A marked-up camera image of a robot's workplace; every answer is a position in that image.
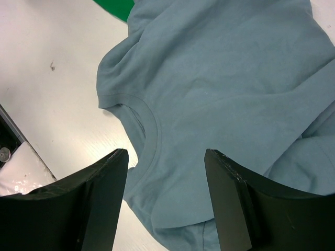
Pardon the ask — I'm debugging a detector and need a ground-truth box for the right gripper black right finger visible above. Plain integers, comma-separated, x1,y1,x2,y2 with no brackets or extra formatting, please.
204,149,334,251

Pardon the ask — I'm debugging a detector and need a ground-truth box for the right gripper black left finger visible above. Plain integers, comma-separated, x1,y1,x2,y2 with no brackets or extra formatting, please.
1,149,129,250

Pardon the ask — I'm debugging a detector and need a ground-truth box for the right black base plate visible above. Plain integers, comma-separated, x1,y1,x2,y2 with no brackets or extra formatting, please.
0,106,25,168

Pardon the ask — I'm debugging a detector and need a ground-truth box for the green t-shirt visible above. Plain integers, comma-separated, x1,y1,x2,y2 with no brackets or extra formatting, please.
94,0,134,22

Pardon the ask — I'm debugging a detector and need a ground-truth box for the blue-grey t-shirt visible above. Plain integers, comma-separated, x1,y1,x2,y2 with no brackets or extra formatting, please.
97,1,334,250

